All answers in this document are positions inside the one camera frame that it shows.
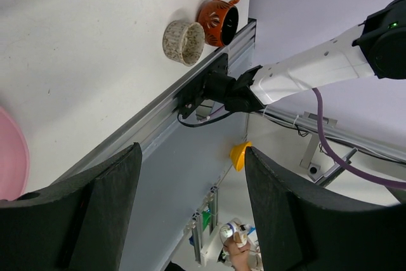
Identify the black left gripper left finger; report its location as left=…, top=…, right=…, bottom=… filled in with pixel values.
left=1, top=143, right=142, bottom=270

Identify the speckled ceramic ramekin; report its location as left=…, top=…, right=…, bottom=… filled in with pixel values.
left=162, top=20, right=205, bottom=67

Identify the person hand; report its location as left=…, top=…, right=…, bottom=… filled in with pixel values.
left=223, top=238, right=251, bottom=271

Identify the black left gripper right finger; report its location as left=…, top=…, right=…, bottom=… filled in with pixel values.
left=245, top=147, right=405, bottom=270

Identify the white handheld device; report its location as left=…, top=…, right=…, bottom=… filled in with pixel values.
left=219, top=218, right=255, bottom=248

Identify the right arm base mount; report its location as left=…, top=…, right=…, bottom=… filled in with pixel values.
left=176, top=53, right=236, bottom=119

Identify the orange and black mug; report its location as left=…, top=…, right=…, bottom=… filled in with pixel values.
left=197, top=0, right=240, bottom=47

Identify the yellow cone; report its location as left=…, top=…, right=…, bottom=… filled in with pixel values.
left=230, top=141, right=252, bottom=172

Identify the pink plate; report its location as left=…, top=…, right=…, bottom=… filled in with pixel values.
left=1, top=107, right=30, bottom=201

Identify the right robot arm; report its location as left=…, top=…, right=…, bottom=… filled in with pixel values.
left=224, top=0, right=405, bottom=113

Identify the aluminium table rail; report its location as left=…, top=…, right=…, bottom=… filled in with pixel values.
left=54, top=18, right=257, bottom=183

